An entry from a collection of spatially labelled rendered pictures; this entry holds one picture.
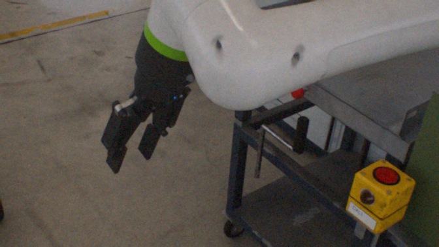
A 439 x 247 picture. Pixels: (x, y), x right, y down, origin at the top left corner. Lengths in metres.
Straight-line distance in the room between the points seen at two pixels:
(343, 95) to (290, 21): 0.74
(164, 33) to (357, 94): 0.74
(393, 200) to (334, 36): 0.46
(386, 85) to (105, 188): 1.28
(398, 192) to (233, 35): 0.53
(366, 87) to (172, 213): 1.05
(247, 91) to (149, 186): 1.71
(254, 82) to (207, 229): 1.55
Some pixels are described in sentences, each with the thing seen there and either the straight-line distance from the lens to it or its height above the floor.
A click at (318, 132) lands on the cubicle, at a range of 2.41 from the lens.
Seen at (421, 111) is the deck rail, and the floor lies 0.89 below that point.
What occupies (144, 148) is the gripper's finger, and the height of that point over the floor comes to 0.93.
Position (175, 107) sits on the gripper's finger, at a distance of 0.87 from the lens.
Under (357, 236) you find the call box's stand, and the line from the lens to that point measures 1.11.
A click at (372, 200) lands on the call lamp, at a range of 1.00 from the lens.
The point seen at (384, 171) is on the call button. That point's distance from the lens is 1.02.
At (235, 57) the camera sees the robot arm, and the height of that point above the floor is 1.26.
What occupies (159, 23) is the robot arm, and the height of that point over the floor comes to 1.23.
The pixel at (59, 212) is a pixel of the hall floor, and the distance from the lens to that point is 2.18.
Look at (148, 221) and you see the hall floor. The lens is 2.11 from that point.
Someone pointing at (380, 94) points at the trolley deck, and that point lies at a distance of 1.36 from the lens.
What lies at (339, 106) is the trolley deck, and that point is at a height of 0.83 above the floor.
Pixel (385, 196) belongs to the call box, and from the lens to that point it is 0.98.
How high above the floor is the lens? 1.52
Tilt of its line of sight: 36 degrees down
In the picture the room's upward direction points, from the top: 4 degrees clockwise
